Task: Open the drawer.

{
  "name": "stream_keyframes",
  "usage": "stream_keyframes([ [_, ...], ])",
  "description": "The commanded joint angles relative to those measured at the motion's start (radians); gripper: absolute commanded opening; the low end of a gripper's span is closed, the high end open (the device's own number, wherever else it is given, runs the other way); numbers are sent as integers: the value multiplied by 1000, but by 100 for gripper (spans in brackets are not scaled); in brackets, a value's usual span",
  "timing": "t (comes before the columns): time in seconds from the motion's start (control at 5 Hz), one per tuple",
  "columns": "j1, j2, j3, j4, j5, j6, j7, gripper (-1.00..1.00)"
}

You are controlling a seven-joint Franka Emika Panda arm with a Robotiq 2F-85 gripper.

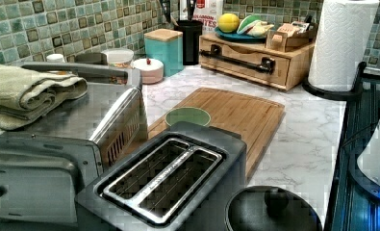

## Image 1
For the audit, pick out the black two-slot toaster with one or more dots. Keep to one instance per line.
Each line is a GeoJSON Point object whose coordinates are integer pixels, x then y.
{"type": "Point", "coordinates": [180, 180]}

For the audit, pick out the small white jar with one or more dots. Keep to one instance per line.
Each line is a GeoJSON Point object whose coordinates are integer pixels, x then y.
{"type": "Point", "coordinates": [55, 58]}

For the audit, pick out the green bowl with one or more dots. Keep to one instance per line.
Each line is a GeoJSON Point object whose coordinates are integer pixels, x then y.
{"type": "Point", "coordinates": [188, 114]}

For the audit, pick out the wooden drawer with black handle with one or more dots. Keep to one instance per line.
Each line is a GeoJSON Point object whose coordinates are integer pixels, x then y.
{"type": "Point", "coordinates": [241, 61]}

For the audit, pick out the wooden tea bag organizer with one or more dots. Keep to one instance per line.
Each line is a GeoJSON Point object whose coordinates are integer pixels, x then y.
{"type": "Point", "coordinates": [291, 36]}

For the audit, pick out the green and white toy food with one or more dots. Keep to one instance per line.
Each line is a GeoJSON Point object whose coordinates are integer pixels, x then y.
{"type": "Point", "coordinates": [254, 26]}

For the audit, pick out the teal canister with wooden lid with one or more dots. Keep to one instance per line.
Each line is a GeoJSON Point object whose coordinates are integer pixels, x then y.
{"type": "Point", "coordinates": [166, 46]}

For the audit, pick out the white paper towel roll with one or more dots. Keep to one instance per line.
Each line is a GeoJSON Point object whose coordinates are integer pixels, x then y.
{"type": "Point", "coordinates": [342, 35]}

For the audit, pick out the yellow lemon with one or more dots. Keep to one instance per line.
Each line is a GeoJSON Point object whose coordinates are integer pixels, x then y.
{"type": "Point", "coordinates": [228, 23]}

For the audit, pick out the teal plate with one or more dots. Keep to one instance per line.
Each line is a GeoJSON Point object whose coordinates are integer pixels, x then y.
{"type": "Point", "coordinates": [238, 38]}

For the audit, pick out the black pot lid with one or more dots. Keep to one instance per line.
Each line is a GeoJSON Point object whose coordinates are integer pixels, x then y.
{"type": "Point", "coordinates": [266, 208]}

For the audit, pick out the stainless toaster oven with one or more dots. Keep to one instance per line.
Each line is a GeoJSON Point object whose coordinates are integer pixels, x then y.
{"type": "Point", "coordinates": [43, 165]}

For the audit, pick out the bamboo cutting board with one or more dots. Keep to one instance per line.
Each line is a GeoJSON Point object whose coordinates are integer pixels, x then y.
{"type": "Point", "coordinates": [255, 119]}

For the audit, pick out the white cereal box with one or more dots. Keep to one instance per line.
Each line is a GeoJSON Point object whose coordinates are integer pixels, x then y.
{"type": "Point", "coordinates": [200, 15]}

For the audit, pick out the folded green towel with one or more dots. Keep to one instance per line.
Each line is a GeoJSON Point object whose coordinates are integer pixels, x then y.
{"type": "Point", "coordinates": [26, 95]}

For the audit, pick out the black paper towel holder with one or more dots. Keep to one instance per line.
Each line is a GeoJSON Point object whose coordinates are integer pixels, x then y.
{"type": "Point", "coordinates": [349, 95]}

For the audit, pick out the black utensil holder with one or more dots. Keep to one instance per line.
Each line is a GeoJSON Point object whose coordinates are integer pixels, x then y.
{"type": "Point", "coordinates": [192, 30]}

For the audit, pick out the white lidded plastic container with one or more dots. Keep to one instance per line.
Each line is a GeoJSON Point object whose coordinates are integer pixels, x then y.
{"type": "Point", "coordinates": [119, 57]}

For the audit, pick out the white ceramic lidded dish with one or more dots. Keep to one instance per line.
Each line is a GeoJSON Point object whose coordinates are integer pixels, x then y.
{"type": "Point", "coordinates": [151, 70]}

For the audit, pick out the wooden drawer box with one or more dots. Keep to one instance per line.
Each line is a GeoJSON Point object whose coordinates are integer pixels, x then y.
{"type": "Point", "coordinates": [300, 60]}

